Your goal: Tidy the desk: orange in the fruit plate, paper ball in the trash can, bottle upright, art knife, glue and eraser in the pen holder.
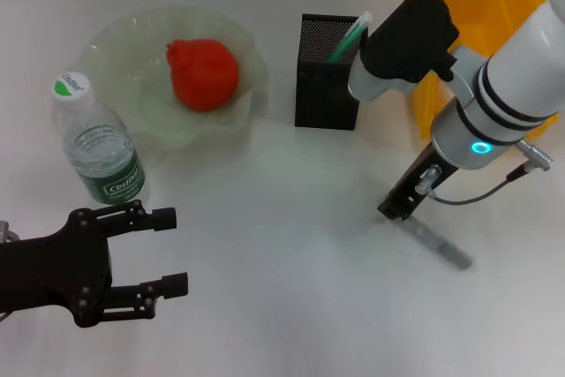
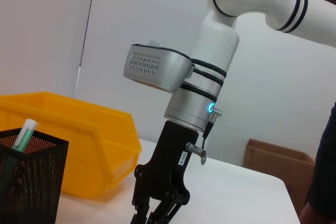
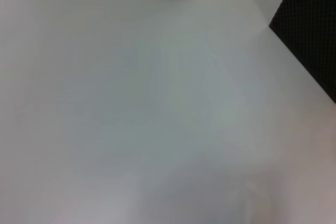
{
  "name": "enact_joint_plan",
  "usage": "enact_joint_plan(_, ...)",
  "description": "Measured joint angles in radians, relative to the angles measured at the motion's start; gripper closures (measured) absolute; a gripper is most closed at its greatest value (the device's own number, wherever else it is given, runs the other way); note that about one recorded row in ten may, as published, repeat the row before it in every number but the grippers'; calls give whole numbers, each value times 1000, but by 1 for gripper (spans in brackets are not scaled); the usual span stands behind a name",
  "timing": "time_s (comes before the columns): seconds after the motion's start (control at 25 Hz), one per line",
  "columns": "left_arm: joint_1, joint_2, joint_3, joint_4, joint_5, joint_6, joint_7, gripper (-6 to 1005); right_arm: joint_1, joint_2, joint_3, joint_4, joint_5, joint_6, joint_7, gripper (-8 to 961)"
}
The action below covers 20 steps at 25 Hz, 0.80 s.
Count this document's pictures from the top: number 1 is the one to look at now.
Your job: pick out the clear glass fruit plate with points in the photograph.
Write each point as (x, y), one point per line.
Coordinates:
(145, 37)

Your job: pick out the grey marker pen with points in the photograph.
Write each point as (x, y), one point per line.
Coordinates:
(441, 246)

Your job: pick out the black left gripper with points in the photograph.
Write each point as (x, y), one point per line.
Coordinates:
(53, 271)

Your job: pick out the black mesh pen holder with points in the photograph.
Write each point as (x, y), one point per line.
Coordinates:
(322, 99)

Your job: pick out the clear green-label water bottle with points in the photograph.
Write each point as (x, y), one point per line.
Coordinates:
(97, 147)

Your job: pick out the green utility knife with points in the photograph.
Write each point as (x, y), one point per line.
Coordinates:
(348, 39)

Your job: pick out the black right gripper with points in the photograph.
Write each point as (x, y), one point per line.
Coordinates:
(424, 178)

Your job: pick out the red-orange fruit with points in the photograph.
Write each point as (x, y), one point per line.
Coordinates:
(203, 77)

